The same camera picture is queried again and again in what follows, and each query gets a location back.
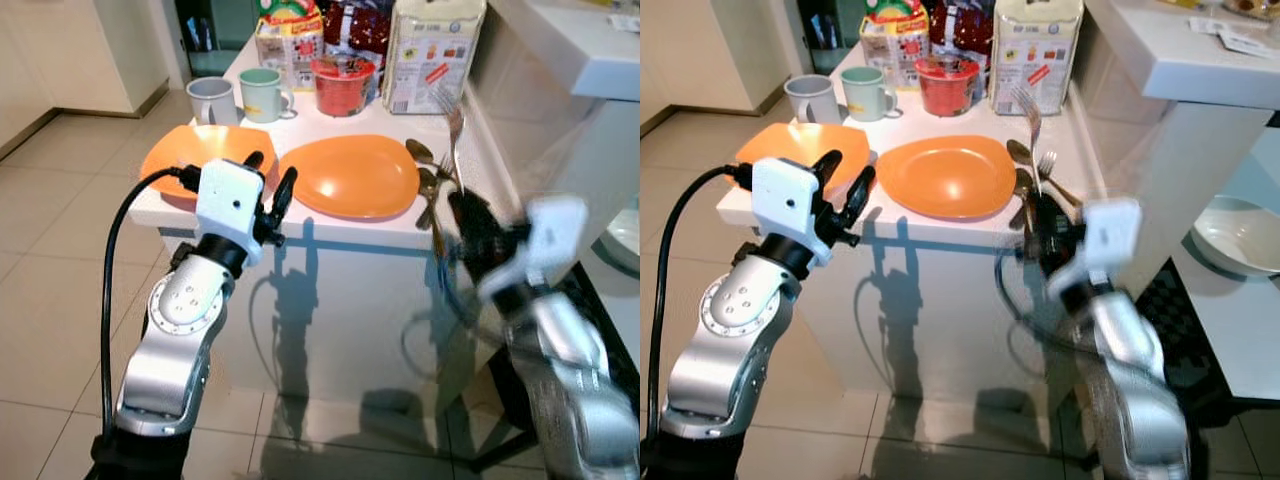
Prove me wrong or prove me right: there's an orange plate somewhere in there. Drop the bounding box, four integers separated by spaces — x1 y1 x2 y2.
277 134 422 222
734 121 872 197
875 134 1018 222
139 124 280 203

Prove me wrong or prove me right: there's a pale green mug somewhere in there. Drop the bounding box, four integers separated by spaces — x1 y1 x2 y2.
237 66 297 125
839 66 899 124

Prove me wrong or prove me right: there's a grey mug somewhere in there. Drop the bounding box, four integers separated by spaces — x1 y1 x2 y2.
783 74 843 125
185 76 242 127

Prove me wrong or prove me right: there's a white table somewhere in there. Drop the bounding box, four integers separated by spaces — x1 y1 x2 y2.
128 35 523 403
715 38 1113 403

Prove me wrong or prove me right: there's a red plastic bowl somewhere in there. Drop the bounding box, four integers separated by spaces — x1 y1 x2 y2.
309 54 379 119
914 54 982 119

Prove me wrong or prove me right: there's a colourful printed food box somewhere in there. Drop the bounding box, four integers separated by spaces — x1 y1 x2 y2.
859 0 932 93
254 0 327 93

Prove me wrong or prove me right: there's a white bowl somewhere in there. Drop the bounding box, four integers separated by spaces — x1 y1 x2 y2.
603 203 641 273
1188 194 1280 279

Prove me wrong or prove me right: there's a black appliance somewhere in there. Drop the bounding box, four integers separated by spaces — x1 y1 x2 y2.
174 0 258 53
796 0 865 51

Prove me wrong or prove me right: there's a large white food bag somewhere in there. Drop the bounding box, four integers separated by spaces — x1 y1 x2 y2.
382 0 489 117
989 0 1085 117

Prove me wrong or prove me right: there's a dark red snack bag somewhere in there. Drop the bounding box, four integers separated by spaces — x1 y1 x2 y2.
322 0 394 63
927 0 997 63

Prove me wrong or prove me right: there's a cream cabinet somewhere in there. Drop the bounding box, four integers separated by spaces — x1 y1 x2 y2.
640 0 776 113
0 0 173 119

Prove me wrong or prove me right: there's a white kitchen counter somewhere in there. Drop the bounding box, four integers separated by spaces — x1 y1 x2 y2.
1083 0 1280 296
488 0 641 336

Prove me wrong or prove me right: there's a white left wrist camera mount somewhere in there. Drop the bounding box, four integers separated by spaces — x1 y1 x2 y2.
195 159 267 267
751 157 824 267

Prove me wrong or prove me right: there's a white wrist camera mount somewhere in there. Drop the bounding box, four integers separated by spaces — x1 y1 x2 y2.
751 157 824 267
477 195 590 302
195 159 267 267
1046 197 1144 302

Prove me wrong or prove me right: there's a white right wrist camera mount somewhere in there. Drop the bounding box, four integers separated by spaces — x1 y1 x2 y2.
477 195 590 302
1046 197 1144 302

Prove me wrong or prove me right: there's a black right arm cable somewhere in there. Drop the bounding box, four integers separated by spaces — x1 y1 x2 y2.
994 244 1093 353
436 245 526 346

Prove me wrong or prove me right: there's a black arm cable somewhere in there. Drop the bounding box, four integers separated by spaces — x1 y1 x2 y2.
99 166 204 433
436 245 526 346
994 244 1093 353
647 164 755 443

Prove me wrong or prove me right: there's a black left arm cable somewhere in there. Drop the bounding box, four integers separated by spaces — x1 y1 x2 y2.
647 164 755 443
99 166 204 433

